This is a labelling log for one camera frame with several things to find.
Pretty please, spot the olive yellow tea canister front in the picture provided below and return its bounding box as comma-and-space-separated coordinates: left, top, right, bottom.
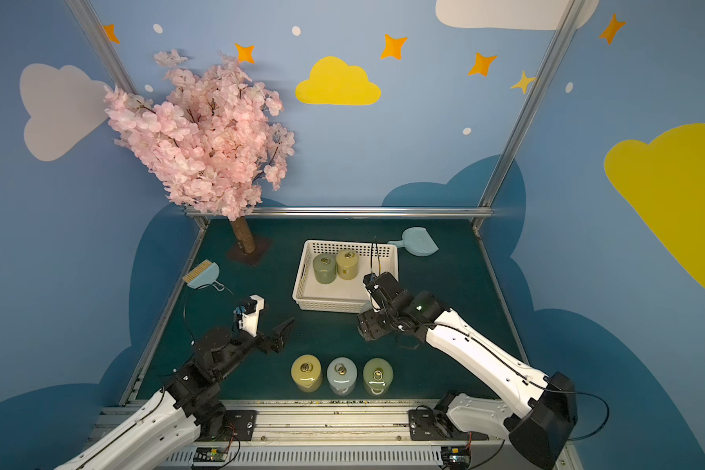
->
291, 354, 323, 393

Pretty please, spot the green tea canister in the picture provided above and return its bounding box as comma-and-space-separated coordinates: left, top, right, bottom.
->
362, 358, 394, 397
313, 254, 337, 285

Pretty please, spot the yellow tea canister back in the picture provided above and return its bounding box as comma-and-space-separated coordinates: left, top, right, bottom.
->
336, 249, 360, 280

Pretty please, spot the white perforated plastic basket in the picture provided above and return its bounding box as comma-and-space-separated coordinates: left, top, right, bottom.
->
292, 240, 399, 313

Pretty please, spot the pale blue tea canister front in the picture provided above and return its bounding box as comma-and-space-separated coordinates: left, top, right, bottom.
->
326, 356, 358, 396

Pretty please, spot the green tea canister back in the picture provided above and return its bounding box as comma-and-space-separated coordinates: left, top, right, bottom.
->
313, 254, 337, 285

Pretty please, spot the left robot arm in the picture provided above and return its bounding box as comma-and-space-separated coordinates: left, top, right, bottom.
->
59, 318, 295, 469

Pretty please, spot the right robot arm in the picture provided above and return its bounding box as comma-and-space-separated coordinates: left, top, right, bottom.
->
358, 272, 578, 469

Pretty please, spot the teal dustpan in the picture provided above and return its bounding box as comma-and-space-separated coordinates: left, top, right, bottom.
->
389, 227, 439, 258

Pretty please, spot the teal hand brush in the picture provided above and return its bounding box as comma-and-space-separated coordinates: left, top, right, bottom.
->
182, 260, 225, 292

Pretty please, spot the left controller board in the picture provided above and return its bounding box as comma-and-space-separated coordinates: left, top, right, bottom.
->
191, 448, 231, 467

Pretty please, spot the controller board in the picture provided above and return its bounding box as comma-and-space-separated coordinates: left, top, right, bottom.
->
440, 446, 471, 470
191, 448, 231, 467

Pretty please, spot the right controller board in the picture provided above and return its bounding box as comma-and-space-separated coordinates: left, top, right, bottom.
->
440, 446, 471, 470

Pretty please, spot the pink cherry blossom tree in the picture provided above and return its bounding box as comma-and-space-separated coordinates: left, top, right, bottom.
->
104, 50, 295, 256

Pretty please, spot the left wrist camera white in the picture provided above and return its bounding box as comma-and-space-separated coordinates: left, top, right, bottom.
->
233, 295, 266, 337

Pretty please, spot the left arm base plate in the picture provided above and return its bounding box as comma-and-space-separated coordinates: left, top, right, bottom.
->
209, 409, 258, 443

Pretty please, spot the aluminium front rail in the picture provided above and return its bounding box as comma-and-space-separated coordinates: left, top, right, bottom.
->
84, 399, 532, 469

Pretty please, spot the dark metal tree base plate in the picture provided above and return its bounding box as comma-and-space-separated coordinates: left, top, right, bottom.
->
226, 236, 272, 266

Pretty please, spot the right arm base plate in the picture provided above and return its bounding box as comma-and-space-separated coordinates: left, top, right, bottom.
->
407, 405, 490, 442

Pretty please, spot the back aluminium frame bar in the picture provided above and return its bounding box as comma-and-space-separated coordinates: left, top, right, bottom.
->
185, 206, 495, 221

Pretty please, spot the right aluminium frame post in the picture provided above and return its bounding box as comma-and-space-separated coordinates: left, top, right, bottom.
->
471, 0, 587, 239

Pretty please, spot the aluminium frame post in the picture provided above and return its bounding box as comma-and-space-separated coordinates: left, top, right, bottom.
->
65, 0, 210, 233
471, 0, 587, 239

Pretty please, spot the left aluminium frame post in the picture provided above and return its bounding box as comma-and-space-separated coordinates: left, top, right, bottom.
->
65, 0, 210, 233

